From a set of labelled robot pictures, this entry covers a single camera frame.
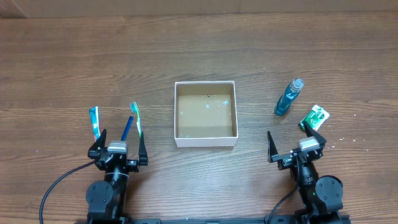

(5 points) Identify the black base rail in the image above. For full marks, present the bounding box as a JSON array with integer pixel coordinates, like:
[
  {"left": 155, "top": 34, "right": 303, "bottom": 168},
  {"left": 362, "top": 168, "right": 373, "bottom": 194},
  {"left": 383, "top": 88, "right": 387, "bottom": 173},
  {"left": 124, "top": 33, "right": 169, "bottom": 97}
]
[{"left": 74, "top": 214, "right": 351, "bottom": 224}]

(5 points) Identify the green white toothbrush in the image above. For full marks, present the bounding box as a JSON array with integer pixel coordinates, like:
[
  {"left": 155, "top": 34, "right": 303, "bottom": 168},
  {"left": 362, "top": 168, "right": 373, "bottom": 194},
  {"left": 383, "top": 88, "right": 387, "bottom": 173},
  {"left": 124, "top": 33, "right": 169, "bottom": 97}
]
[{"left": 129, "top": 101, "right": 142, "bottom": 137}]

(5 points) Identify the right black cable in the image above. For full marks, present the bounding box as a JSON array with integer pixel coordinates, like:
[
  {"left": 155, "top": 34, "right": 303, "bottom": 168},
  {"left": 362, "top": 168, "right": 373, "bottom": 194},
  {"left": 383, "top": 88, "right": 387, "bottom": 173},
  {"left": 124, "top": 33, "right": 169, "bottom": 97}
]
[{"left": 267, "top": 161, "right": 301, "bottom": 223}]

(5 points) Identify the left black cable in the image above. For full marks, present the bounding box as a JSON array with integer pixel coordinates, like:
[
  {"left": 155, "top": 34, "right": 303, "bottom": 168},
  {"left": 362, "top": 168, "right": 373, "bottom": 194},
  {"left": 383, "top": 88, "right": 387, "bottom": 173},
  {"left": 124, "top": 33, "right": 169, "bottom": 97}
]
[{"left": 39, "top": 159, "right": 97, "bottom": 224}]

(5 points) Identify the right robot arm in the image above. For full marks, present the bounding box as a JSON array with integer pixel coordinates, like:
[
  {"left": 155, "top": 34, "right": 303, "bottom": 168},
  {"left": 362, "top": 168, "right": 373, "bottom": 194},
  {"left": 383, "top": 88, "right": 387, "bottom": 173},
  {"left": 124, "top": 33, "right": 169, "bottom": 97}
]
[{"left": 264, "top": 121, "right": 351, "bottom": 223}]

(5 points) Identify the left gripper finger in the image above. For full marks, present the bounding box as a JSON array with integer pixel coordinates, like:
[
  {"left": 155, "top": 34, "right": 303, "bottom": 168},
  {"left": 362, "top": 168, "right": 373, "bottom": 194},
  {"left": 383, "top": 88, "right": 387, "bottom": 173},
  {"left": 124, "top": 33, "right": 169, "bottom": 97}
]
[
  {"left": 88, "top": 129, "right": 107, "bottom": 159},
  {"left": 138, "top": 132, "right": 149, "bottom": 166}
]

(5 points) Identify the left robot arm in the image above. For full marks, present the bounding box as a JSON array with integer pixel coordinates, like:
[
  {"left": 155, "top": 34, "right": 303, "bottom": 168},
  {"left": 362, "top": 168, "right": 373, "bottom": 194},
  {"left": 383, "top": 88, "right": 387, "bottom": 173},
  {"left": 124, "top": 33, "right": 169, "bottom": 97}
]
[{"left": 86, "top": 130, "right": 149, "bottom": 223}]

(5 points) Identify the blue mouthwash bottle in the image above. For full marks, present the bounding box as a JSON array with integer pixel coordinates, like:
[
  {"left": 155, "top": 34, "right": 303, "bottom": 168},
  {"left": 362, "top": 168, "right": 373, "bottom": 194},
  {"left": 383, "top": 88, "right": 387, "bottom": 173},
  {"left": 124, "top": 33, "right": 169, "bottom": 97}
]
[{"left": 274, "top": 78, "right": 304, "bottom": 116}]

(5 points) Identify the black cable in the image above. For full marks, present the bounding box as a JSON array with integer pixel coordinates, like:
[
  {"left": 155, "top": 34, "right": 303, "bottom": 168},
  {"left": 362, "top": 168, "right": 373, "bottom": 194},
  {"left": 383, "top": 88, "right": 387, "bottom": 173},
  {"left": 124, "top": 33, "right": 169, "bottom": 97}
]
[
  {"left": 267, "top": 161, "right": 301, "bottom": 223},
  {"left": 39, "top": 159, "right": 97, "bottom": 224}
]

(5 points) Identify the white cardboard box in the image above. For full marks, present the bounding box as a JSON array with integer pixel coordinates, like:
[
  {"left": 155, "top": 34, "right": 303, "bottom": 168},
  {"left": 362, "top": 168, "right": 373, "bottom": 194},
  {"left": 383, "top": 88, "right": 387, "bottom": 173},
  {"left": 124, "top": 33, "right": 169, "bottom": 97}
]
[{"left": 174, "top": 81, "right": 239, "bottom": 147}]

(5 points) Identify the green white packet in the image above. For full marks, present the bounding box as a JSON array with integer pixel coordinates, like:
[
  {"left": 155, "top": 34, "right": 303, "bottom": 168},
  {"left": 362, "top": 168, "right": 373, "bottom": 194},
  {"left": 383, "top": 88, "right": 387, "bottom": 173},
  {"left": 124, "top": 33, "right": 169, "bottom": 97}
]
[{"left": 298, "top": 105, "right": 330, "bottom": 131}]

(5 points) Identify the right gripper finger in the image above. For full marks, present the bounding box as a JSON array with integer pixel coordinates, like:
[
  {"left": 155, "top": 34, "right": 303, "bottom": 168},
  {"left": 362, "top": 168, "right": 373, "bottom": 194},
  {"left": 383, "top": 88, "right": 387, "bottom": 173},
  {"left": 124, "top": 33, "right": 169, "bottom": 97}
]
[
  {"left": 267, "top": 131, "right": 279, "bottom": 163},
  {"left": 303, "top": 121, "right": 326, "bottom": 145}
]

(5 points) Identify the green white toothpaste tube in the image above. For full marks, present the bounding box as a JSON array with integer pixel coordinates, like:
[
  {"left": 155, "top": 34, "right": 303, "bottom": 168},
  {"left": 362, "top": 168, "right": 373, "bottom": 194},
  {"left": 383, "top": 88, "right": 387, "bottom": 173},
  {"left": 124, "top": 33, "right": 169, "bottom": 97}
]
[{"left": 89, "top": 106, "right": 101, "bottom": 140}]

